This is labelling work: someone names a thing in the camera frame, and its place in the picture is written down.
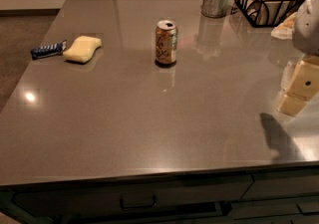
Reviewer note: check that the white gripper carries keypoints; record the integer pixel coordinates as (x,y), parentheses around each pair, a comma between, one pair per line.
(308,25)

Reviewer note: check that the yellow sponge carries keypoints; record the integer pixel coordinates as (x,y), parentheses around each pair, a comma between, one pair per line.
(83,49)

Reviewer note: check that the blue striped snack bar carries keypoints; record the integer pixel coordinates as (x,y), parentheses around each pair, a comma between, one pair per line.
(46,51)

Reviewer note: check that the black wire basket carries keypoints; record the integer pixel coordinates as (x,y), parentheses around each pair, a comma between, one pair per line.
(266,13)

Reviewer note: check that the drawer handle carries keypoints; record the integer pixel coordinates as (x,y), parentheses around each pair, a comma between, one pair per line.
(130,202)

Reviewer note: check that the orange soda can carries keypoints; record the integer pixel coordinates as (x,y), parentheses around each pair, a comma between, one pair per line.
(166,42)

